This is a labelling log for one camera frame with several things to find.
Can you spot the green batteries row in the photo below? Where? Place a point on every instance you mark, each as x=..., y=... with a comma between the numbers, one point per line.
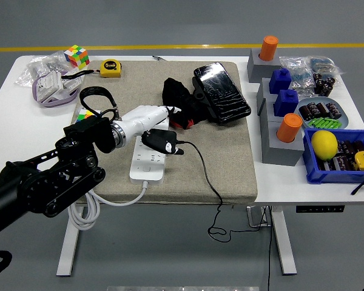
x=324, y=123

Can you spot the light blue plate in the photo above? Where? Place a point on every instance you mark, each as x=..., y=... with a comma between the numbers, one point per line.
x=344, y=119

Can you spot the white plastic socket block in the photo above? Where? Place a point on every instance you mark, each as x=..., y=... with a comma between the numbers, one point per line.
x=48, y=85

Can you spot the black phone holder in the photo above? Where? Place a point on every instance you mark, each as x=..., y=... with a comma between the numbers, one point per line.
x=200, y=91

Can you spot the clear bag of blue parts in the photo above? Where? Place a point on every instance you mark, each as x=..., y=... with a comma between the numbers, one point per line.
x=295, y=71

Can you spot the silver metal bracket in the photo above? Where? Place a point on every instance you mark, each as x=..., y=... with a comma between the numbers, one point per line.
x=256, y=216

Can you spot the blue peg block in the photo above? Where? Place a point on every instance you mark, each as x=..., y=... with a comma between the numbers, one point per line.
x=286, y=103
x=279, y=82

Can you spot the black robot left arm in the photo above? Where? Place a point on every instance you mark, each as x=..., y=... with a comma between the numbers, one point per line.
x=33, y=182

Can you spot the black cloth with red trim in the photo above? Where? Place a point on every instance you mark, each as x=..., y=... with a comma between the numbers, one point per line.
x=177, y=94

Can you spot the black table control panel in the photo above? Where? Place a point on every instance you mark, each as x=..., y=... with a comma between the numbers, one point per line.
x=320, y=209

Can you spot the white table leg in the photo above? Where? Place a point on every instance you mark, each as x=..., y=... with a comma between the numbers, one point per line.
x=69, y=251
x=285, y=242

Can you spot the yellow tape measure round label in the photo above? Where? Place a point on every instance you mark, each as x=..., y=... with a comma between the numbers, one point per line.
x=110, y=69

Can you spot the grey-brown mat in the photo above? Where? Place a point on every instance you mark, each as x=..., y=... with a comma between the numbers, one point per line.
x=139, y=85

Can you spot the white power strip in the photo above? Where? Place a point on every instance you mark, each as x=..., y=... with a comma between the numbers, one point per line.
x=147, y=169

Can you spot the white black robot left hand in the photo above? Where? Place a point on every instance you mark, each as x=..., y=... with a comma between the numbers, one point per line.
x=142, y=116

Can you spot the dark capacitor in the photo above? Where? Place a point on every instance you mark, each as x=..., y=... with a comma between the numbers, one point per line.
x=314, y=109
x=324, y=109
x=334, y=110
x=306, y=112

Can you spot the pile of dark capacitors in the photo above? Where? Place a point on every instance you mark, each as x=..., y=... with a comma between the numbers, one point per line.
x=324, y=85

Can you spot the yellow lemon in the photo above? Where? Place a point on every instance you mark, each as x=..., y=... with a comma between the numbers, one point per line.
x=324, y=145

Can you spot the rubik's cube on white stand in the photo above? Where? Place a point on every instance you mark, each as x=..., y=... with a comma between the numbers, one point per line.
x=83, y=115

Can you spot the purple tray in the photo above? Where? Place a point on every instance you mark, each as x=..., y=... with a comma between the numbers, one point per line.
x=53, y=104

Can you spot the rubik's cube white faced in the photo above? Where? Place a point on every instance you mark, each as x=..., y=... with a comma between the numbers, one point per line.
x=77, y=56

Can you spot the orange cylinder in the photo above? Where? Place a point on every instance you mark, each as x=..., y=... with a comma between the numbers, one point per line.
x=288, y=128
x=268, y=48

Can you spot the grey block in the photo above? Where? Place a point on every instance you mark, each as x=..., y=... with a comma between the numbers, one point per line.
x=268, y=115
x=264, y=97
x=280, y=153
x=256, y=71

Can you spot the blue plastic bin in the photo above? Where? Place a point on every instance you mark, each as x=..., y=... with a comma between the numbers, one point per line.
x=327, y=177

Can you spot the dark capacitors heap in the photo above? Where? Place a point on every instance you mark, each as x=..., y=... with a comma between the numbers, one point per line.
x=342, y=162

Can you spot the clear bag of blue rings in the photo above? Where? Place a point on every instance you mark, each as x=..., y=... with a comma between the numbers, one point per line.
x=323, y=64

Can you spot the clear bags of white parts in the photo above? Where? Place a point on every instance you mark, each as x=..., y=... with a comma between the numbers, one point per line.
x=45, y=65

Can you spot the black smartphone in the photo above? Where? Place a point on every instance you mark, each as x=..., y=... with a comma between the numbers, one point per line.
x=221, y=91

